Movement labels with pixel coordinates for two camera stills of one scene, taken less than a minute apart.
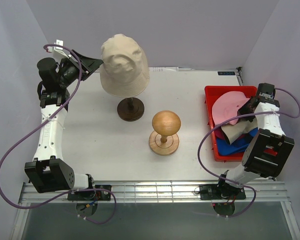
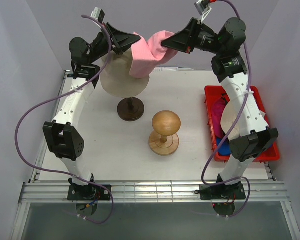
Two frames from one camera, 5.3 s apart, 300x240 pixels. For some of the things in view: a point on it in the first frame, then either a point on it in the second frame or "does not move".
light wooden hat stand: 164,140 does not move
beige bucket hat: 124,71 does not move
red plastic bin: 210,92 does not move
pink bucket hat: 225,107 -> 147,55
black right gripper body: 248,106 -> 192,35
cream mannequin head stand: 130,109 does not move
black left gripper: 80,66 -> 111,38
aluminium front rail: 160,192 does not move
